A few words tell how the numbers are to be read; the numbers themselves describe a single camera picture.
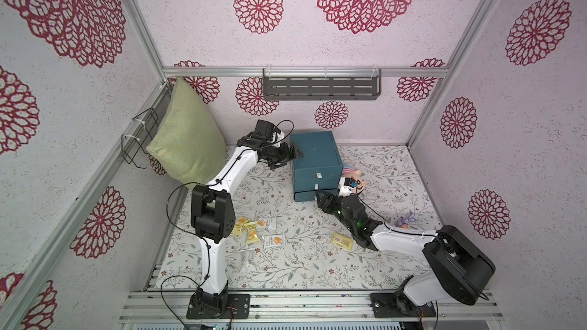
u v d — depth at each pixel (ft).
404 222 2.95
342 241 2.86
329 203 2.50
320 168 2.80
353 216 2.19
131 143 2.39
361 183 3.18
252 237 2.87
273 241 2.87
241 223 3.00
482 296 1.43
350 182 2.50
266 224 3.01
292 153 2.67
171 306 2.44
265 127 2.40
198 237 1.83
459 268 1.44
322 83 2.98
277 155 2.61
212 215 1.76
